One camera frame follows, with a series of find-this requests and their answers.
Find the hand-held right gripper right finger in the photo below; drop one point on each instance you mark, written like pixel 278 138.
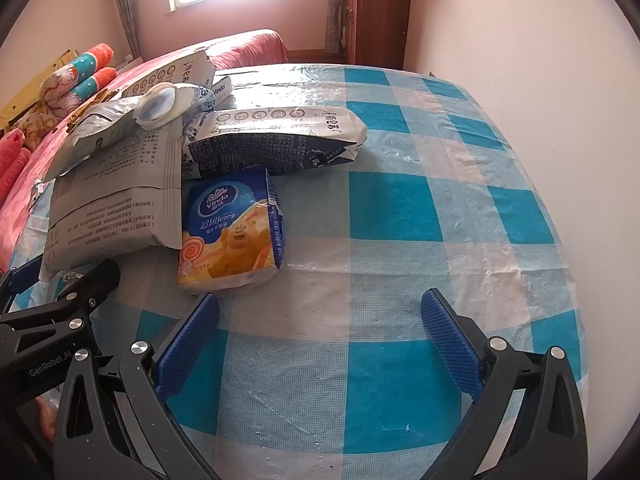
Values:
pixel 450 345

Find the silver bag with gold trim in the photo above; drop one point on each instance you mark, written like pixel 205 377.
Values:
pixel 95 130

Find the teal orange rolled blanket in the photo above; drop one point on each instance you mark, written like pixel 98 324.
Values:
pixel 92 57
pixel 97 82

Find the brown bear print pillow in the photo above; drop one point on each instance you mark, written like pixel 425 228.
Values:
pixel 37 125

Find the pink white cartoon pillow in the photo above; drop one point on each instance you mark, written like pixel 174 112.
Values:
pixel 60 87

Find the brown wooden wardrobe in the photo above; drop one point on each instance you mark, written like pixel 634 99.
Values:
pixel 382 15

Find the blue orange tissue pack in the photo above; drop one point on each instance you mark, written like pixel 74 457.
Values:
pixel 230 230

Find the yellow cardboard box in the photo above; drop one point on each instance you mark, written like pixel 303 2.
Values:
pixel 30 90

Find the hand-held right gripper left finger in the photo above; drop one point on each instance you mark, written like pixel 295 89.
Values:
pixel 190 345

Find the small white blue tissue pack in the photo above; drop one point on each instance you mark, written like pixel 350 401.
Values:
pixel 219 92

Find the blue checked plastic tablecloth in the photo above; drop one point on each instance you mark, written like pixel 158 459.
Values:
pixel 390 270

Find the grey curtain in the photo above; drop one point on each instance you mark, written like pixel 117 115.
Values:
pixel 125 5

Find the red folded blankets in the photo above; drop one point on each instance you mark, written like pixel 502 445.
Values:
pixel 12 160

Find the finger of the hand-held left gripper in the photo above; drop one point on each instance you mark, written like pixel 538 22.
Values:
pixel 95 282
pixel 22 272

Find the white plastic yogurt cup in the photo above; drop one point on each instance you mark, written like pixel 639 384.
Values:
pixel 160 105

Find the grey wipes packet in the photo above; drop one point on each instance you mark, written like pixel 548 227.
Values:
pixel 115 200

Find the small bottle on bed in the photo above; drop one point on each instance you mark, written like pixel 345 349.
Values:
pixel 38 186

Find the pink printed bed blanket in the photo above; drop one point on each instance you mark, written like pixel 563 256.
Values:
pixel 250 47

